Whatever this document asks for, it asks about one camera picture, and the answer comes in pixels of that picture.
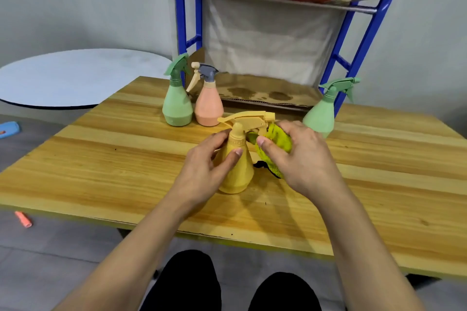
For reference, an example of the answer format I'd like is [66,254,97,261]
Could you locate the person's right hand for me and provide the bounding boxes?
[256,120,348,206]

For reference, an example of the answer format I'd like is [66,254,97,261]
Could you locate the person's left hand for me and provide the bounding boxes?
[169,129,244,214]

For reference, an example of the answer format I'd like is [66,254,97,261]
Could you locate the yellow-green cleaning cloth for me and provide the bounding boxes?
[246,123,293,180]

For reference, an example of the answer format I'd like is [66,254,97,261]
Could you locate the yellow spray bottle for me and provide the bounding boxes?
[213,111,276,195]

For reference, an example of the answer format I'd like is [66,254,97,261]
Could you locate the person's left forearm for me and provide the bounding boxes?
[53,190,195,311]

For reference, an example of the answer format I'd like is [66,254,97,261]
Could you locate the person's right forearm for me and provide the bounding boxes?
[314,183,427,311]

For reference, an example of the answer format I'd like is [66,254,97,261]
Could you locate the pink spray bottle grey nozzle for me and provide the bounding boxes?
[186,62,225,128]

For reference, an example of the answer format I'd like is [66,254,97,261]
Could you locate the stained brown cardboard sheet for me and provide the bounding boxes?
[186,48,324,109]

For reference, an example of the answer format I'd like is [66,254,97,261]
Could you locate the green spray bottle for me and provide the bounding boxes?
[302,77,361,139]
[162,53,194,128]

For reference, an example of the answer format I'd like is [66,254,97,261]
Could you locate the white fabric sheet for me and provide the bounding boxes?
[202,0,368,87]

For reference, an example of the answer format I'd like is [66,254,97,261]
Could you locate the person's left leg black trousers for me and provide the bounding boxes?
[140,250,222,311]

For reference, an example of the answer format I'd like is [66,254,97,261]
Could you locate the person's leg black trousers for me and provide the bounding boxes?
[248,272,323,311]
[140,250,222,311]

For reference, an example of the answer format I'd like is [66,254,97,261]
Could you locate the person's right leg black trousers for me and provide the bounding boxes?
[248,272,323,311]

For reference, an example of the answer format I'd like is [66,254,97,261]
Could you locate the blue metal shelf rack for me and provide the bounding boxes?
[172,0,413,118]

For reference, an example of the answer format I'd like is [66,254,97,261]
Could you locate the round white table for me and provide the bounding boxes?
[0,48,174,110]

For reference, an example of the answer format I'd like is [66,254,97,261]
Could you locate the orange marker pen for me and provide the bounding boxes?
[15,211,33,229]

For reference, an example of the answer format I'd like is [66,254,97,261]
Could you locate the light blue plastic object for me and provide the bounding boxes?
[0,121,21,139]

